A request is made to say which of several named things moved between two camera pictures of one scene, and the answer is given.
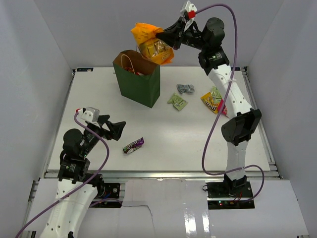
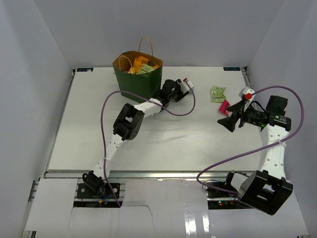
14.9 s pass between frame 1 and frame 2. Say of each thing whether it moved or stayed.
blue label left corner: stayed
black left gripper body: moved
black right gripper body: moved
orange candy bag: moved
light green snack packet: moved
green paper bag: stayed
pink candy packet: moved
